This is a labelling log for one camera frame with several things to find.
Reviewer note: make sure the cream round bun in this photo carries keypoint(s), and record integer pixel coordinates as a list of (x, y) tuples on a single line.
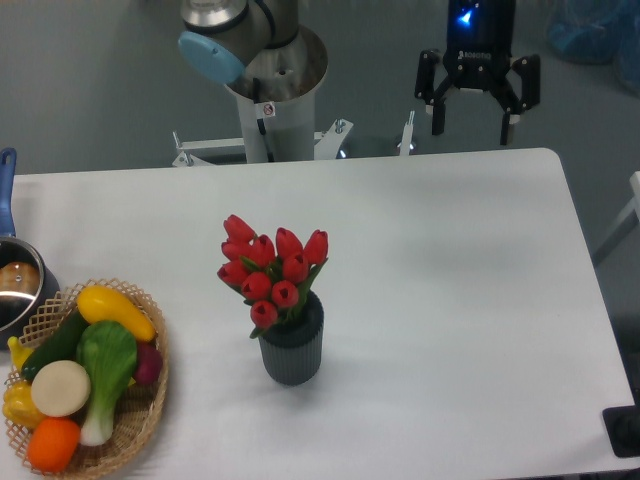
[(61, 388)]

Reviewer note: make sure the yellow bell pepper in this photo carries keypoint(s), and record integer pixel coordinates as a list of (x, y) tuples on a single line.
[(19, 408)]

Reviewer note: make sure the yellow squash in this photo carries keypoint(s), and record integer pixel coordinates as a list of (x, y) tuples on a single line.
[(98, 303)]

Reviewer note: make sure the white frame right edge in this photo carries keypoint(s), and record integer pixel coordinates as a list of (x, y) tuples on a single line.
[(623, 224)]

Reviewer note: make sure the blue handled saucepan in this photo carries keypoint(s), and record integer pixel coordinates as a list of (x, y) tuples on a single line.
[(26, 281)]

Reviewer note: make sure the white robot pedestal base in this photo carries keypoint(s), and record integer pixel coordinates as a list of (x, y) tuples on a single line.
[(271, 132)]

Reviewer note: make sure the dark grey ribbed vase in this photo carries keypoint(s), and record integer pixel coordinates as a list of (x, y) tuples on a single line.
[(292, 354)]

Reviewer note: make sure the blue plastic bag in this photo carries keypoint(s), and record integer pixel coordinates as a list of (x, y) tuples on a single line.
[(597, 32)]

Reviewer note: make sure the black device table edge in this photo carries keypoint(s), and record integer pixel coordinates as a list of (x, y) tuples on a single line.
[(622, 426)]

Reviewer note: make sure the green bok choy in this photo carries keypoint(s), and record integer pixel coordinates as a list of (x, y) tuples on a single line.
[(108, 353)]

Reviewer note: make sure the orange fruit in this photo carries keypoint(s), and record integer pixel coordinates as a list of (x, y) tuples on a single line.
[(53, 444)]

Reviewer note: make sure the red tulip bouquet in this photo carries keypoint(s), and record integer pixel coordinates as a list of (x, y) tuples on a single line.
[(274, 276)]

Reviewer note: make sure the dark green cucumber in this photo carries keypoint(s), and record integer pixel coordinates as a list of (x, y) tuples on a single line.
[(60, 345)]

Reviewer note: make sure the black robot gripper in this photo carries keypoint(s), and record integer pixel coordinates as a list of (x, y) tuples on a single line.
[(478, 55)]

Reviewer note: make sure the woven wicker basket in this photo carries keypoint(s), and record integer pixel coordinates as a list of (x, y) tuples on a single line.
[(137, 413)]

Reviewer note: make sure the purple red radish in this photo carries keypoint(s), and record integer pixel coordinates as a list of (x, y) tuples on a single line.
[(149, 364)]

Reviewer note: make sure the yellow banana tip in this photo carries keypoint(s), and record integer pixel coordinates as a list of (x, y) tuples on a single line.
[(19, 353)]

